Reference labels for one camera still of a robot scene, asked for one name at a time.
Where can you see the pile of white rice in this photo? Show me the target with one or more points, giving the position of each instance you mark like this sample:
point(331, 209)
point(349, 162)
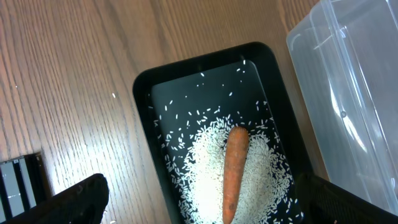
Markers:
point(267, 190)

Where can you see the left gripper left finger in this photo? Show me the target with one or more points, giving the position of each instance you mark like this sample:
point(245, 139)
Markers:
point(82, 203)

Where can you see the clear plastic bin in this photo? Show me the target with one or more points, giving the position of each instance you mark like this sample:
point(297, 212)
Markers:
point(344, 54)

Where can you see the orange carrot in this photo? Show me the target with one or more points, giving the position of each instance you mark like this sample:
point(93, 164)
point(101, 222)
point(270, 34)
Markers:
point(235, 158)

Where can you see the black waste tray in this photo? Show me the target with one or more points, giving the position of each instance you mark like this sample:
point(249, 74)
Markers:
point(242, 84)

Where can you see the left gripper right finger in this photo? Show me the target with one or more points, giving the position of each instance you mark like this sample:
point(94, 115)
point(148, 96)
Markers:
point(324, 202)

